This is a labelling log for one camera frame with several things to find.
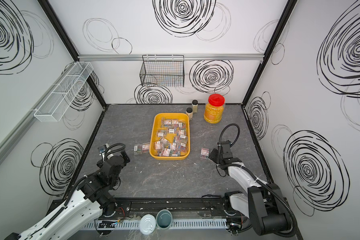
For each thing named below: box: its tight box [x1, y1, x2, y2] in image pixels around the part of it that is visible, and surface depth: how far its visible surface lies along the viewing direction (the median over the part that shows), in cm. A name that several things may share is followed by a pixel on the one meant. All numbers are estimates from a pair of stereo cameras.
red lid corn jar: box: [204, 93, 226, 124], surface depth 104 cm
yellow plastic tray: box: [149, 113, 191, 160], surface depth 98 cm
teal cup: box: [155, 209, 173, 230], surface depth 72 cm
